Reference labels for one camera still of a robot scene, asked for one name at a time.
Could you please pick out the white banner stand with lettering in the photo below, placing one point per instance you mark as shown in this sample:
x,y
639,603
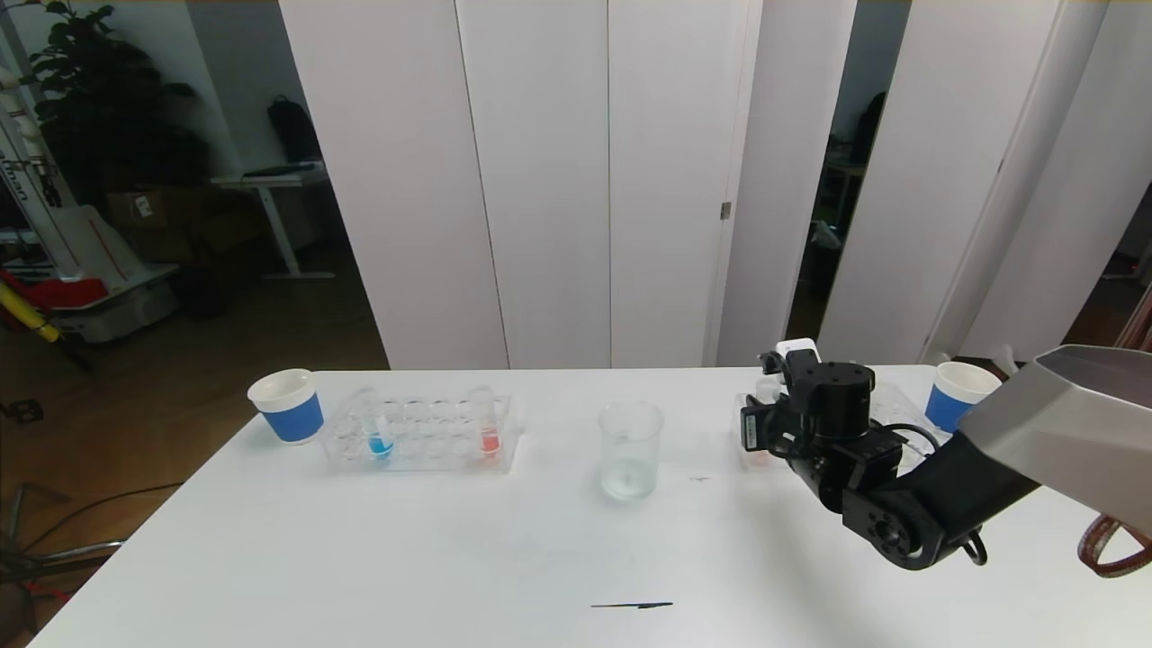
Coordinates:
x,y
20,178

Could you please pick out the black backpack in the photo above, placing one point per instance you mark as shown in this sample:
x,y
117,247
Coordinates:
x,y
292,132

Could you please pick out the clear acrylic test tube rack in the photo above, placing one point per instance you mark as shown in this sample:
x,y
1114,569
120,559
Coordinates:
x,y
911,405
430,452

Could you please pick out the test tube with blue pigment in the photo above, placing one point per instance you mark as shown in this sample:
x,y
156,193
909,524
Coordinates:
x,y
379,445

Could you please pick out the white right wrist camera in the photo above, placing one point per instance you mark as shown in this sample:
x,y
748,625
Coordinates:
x,y
799,347

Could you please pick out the metal chair base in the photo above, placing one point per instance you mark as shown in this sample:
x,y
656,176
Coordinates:
x,y
54,562

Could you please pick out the dark green potted plant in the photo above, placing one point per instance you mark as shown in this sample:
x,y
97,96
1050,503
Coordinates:
x,y
106,115

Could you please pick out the brown cardboard box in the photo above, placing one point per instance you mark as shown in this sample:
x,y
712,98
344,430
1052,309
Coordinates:
x,y
164,222

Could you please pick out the blue and white paper cup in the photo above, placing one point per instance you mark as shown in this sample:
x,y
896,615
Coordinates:
x,y
290,418
945,409

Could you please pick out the white standing desk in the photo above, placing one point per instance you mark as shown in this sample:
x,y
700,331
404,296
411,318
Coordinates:
x,y
273,180

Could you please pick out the silver and black right arm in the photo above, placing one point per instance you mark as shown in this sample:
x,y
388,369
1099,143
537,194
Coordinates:
x,y
1062,423

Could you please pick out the small black floor item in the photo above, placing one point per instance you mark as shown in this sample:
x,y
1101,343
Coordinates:
x,y
23,411

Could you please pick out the test tube with red pigment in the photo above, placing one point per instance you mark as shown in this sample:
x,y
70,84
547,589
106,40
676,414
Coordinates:
x,y
768,388
489,441

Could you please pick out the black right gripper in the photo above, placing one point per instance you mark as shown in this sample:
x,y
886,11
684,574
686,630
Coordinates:
x,y
752,427

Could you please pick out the white leaning board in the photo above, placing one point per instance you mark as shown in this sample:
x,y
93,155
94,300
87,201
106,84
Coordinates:
x,y
92,245

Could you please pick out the red bag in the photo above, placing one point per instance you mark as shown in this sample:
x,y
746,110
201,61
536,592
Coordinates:
x,y
61,292

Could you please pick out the clear glass beaker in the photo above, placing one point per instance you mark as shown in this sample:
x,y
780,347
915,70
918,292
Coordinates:
x,y
630,472

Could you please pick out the grey storage bin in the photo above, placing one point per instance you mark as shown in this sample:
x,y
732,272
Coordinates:
x,y
124,312

